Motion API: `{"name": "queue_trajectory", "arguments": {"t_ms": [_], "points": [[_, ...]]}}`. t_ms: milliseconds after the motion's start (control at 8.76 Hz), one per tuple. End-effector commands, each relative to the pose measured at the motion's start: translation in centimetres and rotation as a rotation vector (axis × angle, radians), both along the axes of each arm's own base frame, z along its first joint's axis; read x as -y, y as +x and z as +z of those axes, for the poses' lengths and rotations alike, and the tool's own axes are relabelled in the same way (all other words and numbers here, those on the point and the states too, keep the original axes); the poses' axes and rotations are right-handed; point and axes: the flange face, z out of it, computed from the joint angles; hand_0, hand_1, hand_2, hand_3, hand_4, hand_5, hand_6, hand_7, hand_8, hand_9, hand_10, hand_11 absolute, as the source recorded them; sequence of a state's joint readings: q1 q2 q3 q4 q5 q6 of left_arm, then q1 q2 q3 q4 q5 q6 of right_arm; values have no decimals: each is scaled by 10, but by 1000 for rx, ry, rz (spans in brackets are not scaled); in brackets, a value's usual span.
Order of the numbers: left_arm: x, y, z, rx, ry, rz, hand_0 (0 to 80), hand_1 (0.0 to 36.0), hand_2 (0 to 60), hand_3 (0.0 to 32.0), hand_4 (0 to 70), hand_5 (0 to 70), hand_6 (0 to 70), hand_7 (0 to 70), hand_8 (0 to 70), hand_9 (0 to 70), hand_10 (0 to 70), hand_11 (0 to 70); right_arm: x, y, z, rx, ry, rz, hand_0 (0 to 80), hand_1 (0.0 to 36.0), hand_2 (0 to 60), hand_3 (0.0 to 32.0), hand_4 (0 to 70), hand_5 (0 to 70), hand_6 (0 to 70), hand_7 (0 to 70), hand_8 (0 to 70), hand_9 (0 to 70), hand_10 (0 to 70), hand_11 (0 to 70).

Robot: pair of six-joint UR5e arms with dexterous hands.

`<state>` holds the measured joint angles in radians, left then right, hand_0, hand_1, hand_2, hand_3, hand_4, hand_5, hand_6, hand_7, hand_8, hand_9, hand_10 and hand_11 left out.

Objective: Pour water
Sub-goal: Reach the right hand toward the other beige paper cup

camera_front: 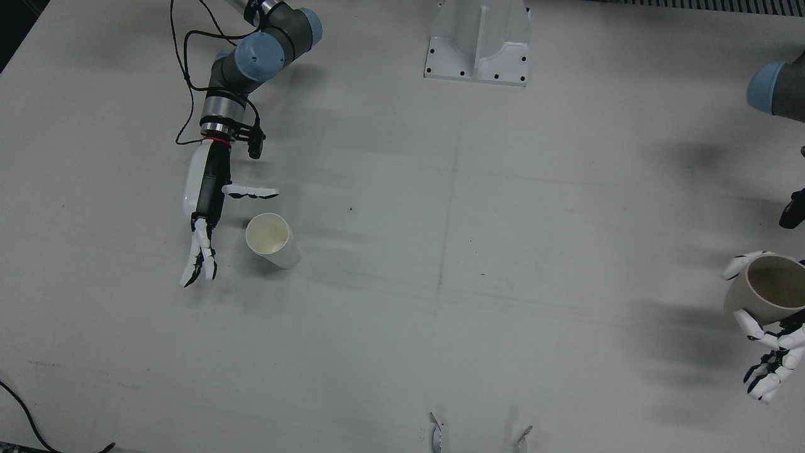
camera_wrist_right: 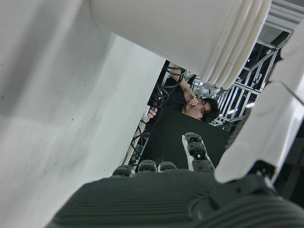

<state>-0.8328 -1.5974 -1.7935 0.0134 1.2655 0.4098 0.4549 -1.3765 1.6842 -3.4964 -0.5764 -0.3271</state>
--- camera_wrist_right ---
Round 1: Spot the aluminium cell frame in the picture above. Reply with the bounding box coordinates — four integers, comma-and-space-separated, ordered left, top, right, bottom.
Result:
185, 0, 296, 131

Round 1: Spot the black looped cable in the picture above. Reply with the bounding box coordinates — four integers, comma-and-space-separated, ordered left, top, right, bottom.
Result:
159, 60, 186, 95

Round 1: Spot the white ribbed paper cup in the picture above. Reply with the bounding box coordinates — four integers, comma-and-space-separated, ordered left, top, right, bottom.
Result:
90, 0, 273, 90

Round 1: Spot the black long cable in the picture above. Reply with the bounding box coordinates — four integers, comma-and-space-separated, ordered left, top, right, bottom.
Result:
133, 120, 165, 167

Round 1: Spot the white grey right robot hand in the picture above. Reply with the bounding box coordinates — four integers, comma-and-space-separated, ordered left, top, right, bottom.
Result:
48, 22, 304, 228

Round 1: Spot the black Huawei monitor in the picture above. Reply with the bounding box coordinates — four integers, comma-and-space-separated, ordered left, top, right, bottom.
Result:
141, 110, 232, 171

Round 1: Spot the person in black shirt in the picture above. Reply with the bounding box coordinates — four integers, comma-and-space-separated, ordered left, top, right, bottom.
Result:
146, 63, 221, 124

